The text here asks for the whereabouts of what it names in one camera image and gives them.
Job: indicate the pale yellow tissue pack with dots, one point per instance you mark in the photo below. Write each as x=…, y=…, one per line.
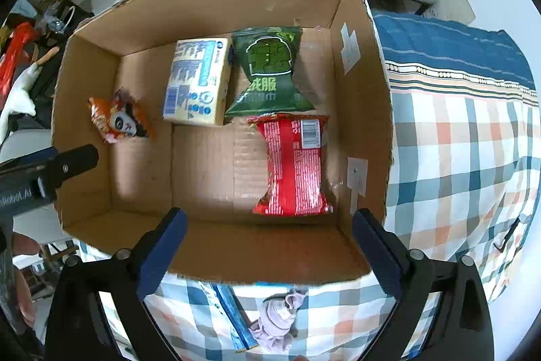
x=198, y=79

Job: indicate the plaid bed sheet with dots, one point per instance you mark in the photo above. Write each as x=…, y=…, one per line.
x=452, y=141

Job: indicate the red plastic bag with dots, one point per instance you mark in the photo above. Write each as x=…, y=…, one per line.
x=15, y=56

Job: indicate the orange snack packet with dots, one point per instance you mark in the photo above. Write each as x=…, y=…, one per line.
x=121, y=121

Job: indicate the cardboard box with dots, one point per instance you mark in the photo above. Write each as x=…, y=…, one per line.
x=224, y=124

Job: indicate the red noodle packet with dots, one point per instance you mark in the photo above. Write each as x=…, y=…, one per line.
x=293, y=164

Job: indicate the person's left hand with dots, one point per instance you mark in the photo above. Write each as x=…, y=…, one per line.
x=19, y=280

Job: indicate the green wet wipes pack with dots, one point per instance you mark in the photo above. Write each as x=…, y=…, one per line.
x=268, y=71

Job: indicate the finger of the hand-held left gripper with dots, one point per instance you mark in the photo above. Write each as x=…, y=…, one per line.
x=69, y=165

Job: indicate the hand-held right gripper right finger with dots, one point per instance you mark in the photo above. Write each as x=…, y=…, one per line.
x=376, y=249

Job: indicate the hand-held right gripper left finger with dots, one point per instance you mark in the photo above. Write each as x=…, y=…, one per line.
x=165, y=246

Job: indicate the blue striped packet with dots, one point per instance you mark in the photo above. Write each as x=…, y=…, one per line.
x=232, y=314

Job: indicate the lilac cloth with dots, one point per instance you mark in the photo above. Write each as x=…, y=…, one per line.
x=277, y=321

